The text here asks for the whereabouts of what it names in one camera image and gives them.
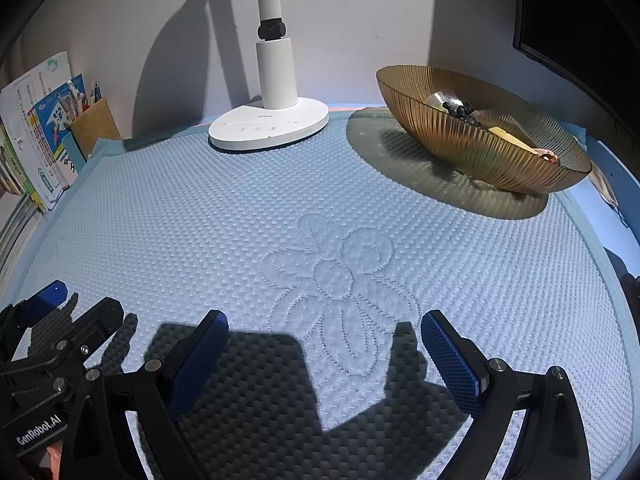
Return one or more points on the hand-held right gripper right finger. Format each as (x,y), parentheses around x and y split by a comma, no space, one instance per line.
(450,365)

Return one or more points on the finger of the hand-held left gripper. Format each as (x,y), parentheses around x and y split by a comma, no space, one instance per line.
(45,301)
(95,321)

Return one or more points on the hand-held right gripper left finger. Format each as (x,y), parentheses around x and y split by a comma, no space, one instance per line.
(197,360)

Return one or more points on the amber ribbed glass bowl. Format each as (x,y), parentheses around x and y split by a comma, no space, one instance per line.
(475,145)

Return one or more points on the pink holed block toy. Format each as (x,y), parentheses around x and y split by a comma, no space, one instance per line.
(547,156)

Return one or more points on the yellow block toy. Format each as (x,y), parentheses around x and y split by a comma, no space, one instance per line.
(510,138)

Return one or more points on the black-haired figurine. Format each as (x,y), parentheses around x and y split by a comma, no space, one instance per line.
(460,111)

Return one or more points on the clear measuring cup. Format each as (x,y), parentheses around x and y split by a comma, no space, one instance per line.
(441,98)

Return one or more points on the stack of books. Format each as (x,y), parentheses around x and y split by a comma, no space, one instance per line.
(15,230)

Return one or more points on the blue textured mat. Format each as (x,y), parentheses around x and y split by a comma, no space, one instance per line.
(200,235)

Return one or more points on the green spine book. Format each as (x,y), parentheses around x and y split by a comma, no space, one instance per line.
(12,165)

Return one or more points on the light blue small box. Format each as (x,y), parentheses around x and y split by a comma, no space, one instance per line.
(72,149)

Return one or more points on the blue cover workbook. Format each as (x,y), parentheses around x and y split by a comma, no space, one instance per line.
(50,130)

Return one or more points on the brown pencil holder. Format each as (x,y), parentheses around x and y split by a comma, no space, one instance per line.
(97,127)

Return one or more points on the bunch of pens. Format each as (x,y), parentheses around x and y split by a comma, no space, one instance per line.
(82,97)

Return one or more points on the white desk lamp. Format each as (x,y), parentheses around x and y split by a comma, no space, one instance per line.
(270,125)

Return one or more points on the black monitor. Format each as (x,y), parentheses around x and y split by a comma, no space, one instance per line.
(575,20)

